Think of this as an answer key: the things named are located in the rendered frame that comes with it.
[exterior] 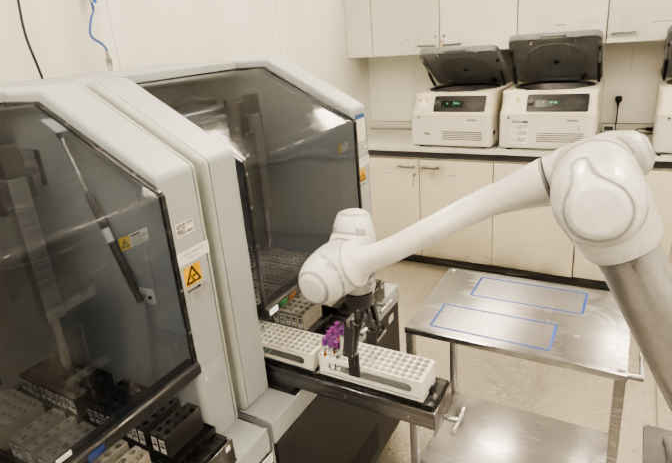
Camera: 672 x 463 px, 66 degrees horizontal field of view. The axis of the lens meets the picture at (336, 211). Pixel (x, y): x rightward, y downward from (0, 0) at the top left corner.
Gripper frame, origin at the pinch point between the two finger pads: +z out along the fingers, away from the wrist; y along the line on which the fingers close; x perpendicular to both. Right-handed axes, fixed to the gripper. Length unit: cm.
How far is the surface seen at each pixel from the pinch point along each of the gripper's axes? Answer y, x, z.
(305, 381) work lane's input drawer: -6.6, 15.1, 7.6
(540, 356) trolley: 24.4, -40.7, 4.5
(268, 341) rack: -3.6, 28.9, 0.1
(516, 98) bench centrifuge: 235, 9, -35
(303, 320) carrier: 10.1, 25.7, 0.1
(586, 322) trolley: 47, -50, 4
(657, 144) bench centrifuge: 230, -69, -10
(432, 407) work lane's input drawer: -5.6, -21.0, 4.9
